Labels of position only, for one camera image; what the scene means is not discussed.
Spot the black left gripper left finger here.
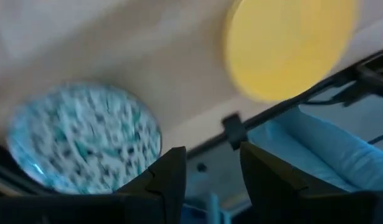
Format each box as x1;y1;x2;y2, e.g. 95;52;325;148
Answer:
116;146;187;224

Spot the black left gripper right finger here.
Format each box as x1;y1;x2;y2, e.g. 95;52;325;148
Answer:
240;141;351;224

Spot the blue patterned mini bowl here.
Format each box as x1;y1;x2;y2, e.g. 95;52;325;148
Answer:
6;81;163;195

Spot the yellow mini bowl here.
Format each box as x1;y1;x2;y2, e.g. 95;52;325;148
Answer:
224;0;359;103

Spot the light blue cloth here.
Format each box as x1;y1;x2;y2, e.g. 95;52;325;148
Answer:
247;105;383;194

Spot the black aluminium table frame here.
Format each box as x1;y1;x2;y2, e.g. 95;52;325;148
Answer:
0;46;383;195

